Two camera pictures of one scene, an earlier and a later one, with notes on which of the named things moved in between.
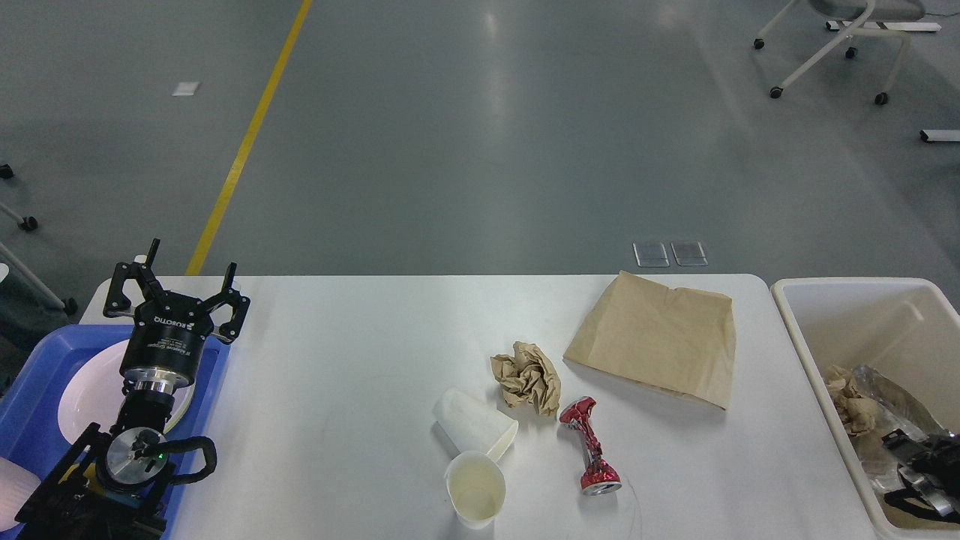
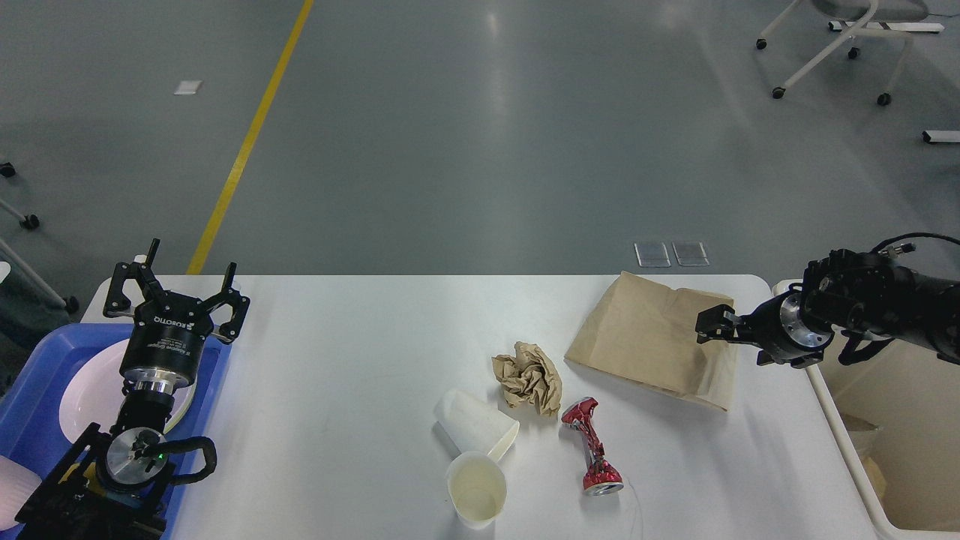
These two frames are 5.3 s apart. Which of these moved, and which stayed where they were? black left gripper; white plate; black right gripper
Moved: black right gripper
Stayed: black left gripper; white plate
